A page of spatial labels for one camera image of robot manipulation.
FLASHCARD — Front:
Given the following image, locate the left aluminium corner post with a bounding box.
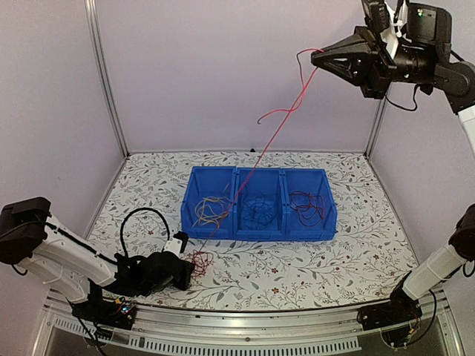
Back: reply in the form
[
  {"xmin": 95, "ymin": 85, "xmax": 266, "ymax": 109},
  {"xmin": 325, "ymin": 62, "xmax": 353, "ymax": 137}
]
[{"xmin": 84, "ymin": 0, "xmax": 130, "ymax": 158}]

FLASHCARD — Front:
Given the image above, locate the right aluminium corner post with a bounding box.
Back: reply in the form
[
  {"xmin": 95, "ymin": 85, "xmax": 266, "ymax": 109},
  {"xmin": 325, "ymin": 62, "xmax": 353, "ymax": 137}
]
[{"xmin": 365, "ymin": 0, "xmax": 407, "ymax": 159}]

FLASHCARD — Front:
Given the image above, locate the aluminium corner post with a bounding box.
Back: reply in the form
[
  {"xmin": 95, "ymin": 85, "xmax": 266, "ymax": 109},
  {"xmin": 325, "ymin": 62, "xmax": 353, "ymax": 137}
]
[
  {"xmin": 84, "ymin": 0, "xmax": 130, "ymax": 158},
  {"xmin": 365, "ymin": 0, "xmax": 407, "ymax": 159}
]

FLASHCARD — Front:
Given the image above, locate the yellow cable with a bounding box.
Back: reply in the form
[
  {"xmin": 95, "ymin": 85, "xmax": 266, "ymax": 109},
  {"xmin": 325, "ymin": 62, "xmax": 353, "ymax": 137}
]
[
  {"xmin": 194, "ymin": 196, "xmax": 231, "ymax": 227},
  {"xmin": 191, "ymin": 185, "xmax": 231, "ymax": 229}
]

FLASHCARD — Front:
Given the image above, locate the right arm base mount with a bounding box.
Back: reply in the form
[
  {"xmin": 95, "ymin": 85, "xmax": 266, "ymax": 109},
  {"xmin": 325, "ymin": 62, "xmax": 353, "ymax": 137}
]
[{"xmin": 356, "ymin": 283, "xmax": 422, "ymax": 349}]

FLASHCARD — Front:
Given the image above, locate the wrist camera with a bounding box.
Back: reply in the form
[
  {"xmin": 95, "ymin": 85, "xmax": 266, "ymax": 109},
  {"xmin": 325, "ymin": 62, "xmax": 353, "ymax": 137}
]
[
  {"xmin": 162, "ymin": 231, "xmax": 189, "ymax": 257},
  {"xmin": 361, "ymin": 0, "xmax": 399, "ymax": 59}
]

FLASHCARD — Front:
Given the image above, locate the aluminium front rail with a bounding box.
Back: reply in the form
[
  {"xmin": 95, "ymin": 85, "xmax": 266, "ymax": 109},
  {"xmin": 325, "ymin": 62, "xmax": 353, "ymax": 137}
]
[{"xmin": 33, "ymin": 289, "xmax": 468, "ymax": 355}]

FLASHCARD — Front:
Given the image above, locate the blue plastic bin far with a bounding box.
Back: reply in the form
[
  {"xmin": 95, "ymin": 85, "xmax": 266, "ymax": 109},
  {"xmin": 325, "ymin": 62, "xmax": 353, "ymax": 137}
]
[{"xmin": 180, "ymin": 166, "xmax": 236, "ymax": 240}]

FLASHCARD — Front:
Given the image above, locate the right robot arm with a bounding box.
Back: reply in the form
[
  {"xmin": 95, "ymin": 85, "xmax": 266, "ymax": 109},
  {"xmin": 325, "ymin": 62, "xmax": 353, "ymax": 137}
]
[{"xmin": 310, "ymin": 1, "xmax": 474, "ymax": 323}]

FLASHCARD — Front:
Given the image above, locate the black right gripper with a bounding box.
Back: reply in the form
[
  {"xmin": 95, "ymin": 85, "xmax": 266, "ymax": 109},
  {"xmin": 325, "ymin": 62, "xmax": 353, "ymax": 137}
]
[{"xmin": 312, "ymin": 24, "xmax": 439, "ymax": 98}]

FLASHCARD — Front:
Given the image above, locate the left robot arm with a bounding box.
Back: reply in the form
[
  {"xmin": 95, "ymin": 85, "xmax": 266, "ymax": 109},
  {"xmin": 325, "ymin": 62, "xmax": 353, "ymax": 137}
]
[{"xmin": 1, "ymin": 197, "xmax": 194, "ymax": 322}]

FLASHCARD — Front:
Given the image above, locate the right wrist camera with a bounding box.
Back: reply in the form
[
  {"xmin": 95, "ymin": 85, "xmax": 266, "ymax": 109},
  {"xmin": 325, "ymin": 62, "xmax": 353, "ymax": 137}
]
[{"xmin": 361, "ymin": 0, "xmax": 399, "ymax": 59}]

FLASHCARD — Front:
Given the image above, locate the red cable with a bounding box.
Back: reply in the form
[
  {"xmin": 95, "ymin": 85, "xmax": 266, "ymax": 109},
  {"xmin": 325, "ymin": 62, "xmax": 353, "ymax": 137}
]
[
  {"xmin": 289, "ymin": 191, "xmax": 330, "ymax": 228},
  {"xmin": 185, "ymin": 47, "xmax": 324, "ymax": 279}
]

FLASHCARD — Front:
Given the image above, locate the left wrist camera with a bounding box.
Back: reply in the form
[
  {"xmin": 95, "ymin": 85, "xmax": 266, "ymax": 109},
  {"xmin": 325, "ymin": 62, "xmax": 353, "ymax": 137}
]
[{"xmin": 162, "ymin": 231, "xmax": 189, "ymax": 257}]

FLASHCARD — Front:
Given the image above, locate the blue plastic bin near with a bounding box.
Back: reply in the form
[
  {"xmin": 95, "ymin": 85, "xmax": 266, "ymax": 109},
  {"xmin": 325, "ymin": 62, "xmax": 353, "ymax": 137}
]
[{"xmin": 282, "ymin": 168, "xmax": 338, "ymax": 242}]

